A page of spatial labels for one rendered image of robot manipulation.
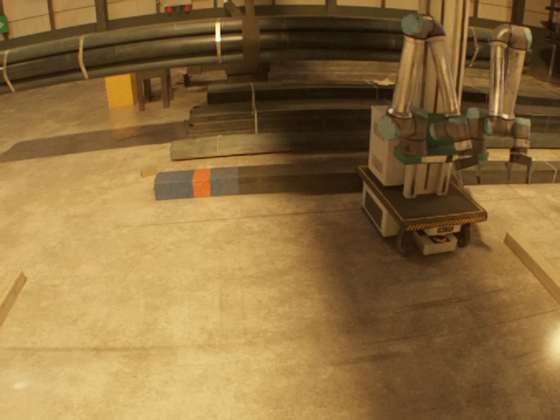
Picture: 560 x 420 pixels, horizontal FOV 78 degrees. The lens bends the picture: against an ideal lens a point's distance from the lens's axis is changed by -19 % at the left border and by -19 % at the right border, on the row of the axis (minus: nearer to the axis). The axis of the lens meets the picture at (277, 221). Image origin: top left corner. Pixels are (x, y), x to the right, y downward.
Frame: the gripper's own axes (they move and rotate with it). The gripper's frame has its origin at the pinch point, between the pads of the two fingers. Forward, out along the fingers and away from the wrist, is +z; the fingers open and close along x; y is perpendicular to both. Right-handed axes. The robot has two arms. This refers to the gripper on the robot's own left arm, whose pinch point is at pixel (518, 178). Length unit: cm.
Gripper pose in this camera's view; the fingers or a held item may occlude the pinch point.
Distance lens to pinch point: 238.0
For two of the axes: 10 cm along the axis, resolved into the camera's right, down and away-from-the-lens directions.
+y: 0.4, 1.2, -9.9
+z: -0.9, 9.9, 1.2
